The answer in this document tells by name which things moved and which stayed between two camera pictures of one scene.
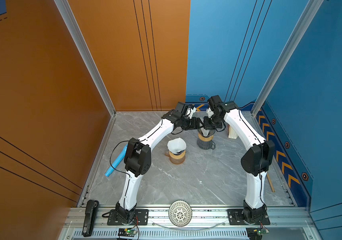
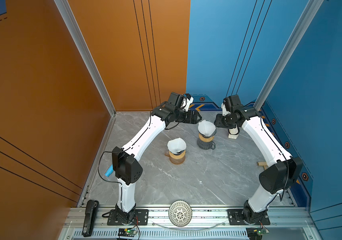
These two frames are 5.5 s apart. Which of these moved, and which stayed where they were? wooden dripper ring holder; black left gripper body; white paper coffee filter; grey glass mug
Moved: black left gripper body
Stayed: grey glass mug; wooden dripper ring holder; white paper coffee filter
